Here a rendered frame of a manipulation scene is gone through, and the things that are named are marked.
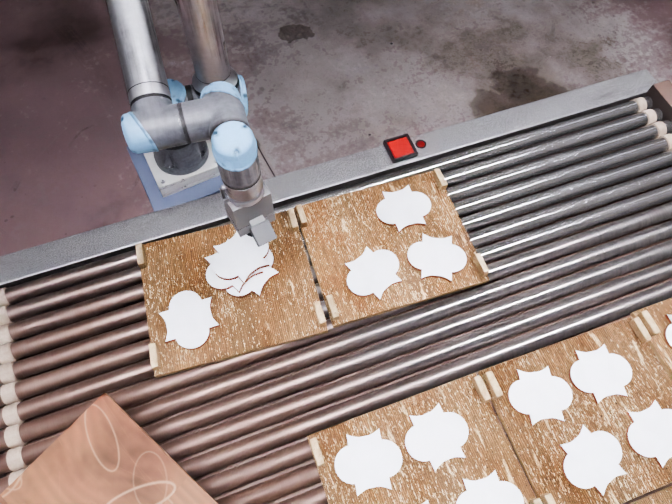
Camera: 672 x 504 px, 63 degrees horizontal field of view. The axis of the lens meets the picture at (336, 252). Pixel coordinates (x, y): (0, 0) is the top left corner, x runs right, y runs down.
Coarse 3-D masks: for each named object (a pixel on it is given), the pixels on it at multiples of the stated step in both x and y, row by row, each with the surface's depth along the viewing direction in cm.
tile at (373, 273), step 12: (372, 252) 139; (384, 252) 139; (348, 264) 137; (360, 264) 137; (372, 264) 137; (384, 264) 137; (396, 264) 137; (348, 276) 136; (360, 276) 136; (372, 276) 136; (384, 276) 136; (396, 276) 136; (348, 288) 135; (360, 288) 134; (372, 288) 134; (384, 288) 134
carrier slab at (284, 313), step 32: (288, 224) 143; (160, 256) 139; (192, 256) 139; (288, 256) 139; (160, 288) 135; (192, 288) 135; (288, 288) 135; (160, 320) 131; (224, 320) 131; (256, 320) 131; (288, 320) 131; (160, 352) 127; (192, 352) 127; (224, 352) 128
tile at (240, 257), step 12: (228, 240) 136; (240, 240) 136; (252, 240) 136; (228, 252) 134; (240, 252) 134; (252, 252) 134; (264, 252) 134; (216, 264) 133; (228, 264) 133; (240, 264) 133; (252, 264) 133; (264, 264) 133; (228, 276) 131; (240, 276) 131
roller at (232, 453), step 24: (600, 312) 135; (624, 312) 136; (528, 336) 132; (552, 336) 132; (456, 360) 130; (480, 360) 129; (504, 360) 131; (408, 384) 126; (432, 384) 127; (336, 408) 124; (360, 408) 124; (264, 432) 122; (288, 432) 121; (312, 432) 123; (216, 456) 119; (240, 456) 119
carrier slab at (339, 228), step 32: (352, 192) 148; (320, 224) 144; (352, 224) 144; (384, 224) 144; (448, 224) 144; (320, 256) 139; (352, 256) 139; (320, 288) 136; (416, 288) 136; (448, 288) 136; (352, 320) 132
